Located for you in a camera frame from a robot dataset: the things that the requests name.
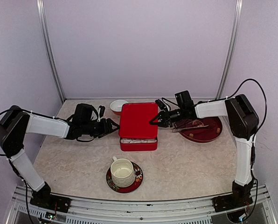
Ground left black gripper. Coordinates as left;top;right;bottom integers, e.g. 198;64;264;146
82;118;120;138

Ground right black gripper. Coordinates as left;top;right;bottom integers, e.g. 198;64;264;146
149;107;185;127

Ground red box lid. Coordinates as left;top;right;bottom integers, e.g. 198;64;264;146
118;103;158;139

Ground red chocolate box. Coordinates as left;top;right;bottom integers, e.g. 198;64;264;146
120;138;158;152

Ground round dark red tray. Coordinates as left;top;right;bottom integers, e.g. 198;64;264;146
174;117;222;143

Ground cream ceramic mug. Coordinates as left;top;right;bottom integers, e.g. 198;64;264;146
110;156;135;188

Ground floral dark red saucer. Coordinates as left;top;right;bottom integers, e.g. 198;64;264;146
106;162;144;194

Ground metal serving tongs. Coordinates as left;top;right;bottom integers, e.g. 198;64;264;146
172;123;215;133

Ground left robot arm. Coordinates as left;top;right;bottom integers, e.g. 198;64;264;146
0;103;119;208

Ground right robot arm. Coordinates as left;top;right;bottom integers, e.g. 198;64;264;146
149;91;263;211

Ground white and orange bowl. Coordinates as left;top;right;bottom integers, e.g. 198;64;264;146
110;99;128;115

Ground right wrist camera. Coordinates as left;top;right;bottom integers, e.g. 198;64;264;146
155;98;171;112

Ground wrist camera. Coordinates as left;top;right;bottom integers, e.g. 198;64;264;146
97;105;105;122
155;98;171;112

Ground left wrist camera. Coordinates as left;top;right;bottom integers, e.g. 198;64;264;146
97;105;105;122

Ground front aluminium rail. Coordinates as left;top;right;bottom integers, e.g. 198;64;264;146
4;185;278;224

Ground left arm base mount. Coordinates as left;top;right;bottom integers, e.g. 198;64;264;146
30;195;71;213

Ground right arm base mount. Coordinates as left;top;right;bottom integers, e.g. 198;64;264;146
212;194;253;212

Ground right aluminium frame post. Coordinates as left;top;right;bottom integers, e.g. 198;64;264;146
215;0;243;99

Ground aluminium frame post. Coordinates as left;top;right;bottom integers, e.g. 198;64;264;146
36;0;66;104
215;0;243;99

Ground left aluminium frame post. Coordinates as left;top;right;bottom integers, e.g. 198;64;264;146
36;0;66;104

